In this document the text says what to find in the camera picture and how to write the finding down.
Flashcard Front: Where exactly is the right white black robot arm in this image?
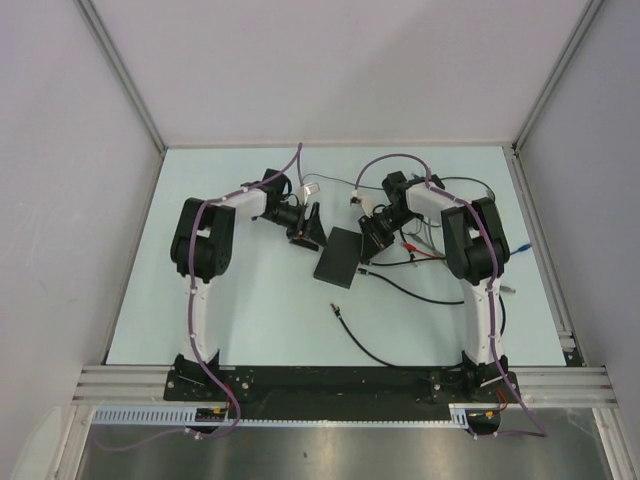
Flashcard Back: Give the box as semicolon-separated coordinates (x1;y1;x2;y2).
351;172;510;401

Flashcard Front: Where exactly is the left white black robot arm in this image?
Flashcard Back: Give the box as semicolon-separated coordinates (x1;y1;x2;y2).
170;169;327;400

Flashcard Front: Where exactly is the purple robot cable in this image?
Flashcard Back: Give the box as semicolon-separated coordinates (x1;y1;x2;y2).
354;153;549;441
94;142;304;451

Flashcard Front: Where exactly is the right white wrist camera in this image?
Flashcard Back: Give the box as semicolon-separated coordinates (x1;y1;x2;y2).
349;190;376;217

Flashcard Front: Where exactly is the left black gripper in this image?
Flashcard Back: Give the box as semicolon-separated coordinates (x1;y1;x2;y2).
262;202;329;251

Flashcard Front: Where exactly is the red ethernet cable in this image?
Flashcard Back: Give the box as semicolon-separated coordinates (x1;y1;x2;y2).
401;242;449;259

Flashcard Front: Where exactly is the black ethernet cable teal boot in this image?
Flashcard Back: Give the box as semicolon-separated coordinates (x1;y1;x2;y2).
356;268;464;306

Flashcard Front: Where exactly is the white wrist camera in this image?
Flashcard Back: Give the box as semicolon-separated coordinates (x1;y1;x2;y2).
296;182;320;204
349;190;376;217

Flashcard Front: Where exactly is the white slotted cable duct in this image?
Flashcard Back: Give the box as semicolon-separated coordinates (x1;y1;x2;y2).
93;406;468;429

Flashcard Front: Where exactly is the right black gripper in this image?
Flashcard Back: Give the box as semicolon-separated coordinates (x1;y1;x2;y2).
358;206;419;263

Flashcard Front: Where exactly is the loose black ethernet cable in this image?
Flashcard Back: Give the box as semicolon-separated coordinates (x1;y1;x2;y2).
328;299;507;369

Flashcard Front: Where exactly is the black network switch box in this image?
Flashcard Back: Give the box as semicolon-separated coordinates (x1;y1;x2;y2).
313;227;362;289

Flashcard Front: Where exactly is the aluminium frame rail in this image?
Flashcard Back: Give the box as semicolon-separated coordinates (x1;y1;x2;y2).
73;365;169;405

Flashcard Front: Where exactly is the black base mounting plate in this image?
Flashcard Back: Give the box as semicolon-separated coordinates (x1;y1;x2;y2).
164;365;524;421

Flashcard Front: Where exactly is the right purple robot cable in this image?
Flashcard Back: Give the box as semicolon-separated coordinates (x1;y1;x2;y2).
354;153;549;441

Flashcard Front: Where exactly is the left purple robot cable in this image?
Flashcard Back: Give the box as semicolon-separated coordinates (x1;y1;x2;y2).
94;142;304;451

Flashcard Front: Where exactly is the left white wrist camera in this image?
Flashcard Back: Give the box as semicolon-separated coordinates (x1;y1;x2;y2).
296;182;320;204

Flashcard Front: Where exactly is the thin black power cable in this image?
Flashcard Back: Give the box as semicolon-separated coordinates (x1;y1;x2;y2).
302;173;421;266

